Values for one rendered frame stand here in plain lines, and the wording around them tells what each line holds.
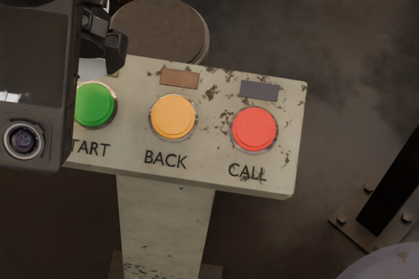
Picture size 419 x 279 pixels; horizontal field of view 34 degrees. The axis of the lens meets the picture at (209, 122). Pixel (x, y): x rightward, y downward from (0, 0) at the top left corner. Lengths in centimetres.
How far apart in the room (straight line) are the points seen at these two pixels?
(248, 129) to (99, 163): 14
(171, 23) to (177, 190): 21
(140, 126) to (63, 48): 26
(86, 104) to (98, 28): 22
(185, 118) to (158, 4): 23
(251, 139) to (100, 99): 14
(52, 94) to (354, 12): 123
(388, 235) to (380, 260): 50
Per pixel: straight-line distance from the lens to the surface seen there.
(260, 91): 64
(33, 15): 39
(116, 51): 44
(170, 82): 64
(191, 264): 88
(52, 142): 40
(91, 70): 50
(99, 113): 63
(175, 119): 63
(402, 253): 81
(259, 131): 63
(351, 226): 128
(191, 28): 80
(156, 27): 80
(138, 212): 75
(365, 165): 135
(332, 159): 134
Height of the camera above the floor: 114
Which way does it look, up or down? 59 degrees down
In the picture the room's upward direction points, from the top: 9 degrees clockwise
